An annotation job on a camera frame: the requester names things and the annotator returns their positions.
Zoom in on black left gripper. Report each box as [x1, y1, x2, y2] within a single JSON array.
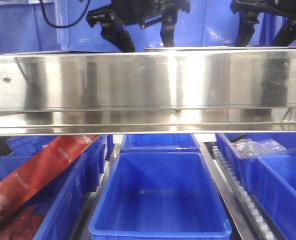
[[86, 0, 191, 52]]

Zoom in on black cable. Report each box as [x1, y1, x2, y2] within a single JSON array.
[[39, 0, 91, 29]]

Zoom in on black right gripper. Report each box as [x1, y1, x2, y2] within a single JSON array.
[[230, 0, 296, 47]]

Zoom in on blue bin upper centre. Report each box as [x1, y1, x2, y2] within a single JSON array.
[[56, 0, 266, 54]]

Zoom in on blue bin front right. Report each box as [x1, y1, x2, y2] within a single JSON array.
[[255, 155, 296, 240]]

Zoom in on blue bin front left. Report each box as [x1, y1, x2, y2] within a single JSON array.
[[0, 153, 88, 240]]

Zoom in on white roller track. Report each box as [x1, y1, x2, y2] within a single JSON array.
[[212, 145, 277, 240]]

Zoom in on clear plastic bags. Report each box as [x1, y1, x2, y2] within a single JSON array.
[[233, 138, 286, 159]]

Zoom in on blue bin rear left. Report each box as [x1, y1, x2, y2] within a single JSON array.
[[6, 135, 112, 192]]

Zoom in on blue bin upper left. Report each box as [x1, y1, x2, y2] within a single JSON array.
[[0, 0, 61, 54]]

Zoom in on red printed package bag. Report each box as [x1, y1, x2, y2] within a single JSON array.
[[0, 134, 100, 225]]

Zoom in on stainless steel shelf rail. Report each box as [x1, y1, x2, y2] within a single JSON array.
[[0, 47, 296, 136]]

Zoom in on blue bin rear centre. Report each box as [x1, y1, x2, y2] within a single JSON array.
[[120, 133, 200, 153]]

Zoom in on blue bin front centre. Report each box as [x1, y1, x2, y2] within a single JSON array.
[[88, 152, 232, 240]]

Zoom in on blue bin rear right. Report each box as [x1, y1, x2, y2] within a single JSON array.
[[215, 132, 296, 195]]

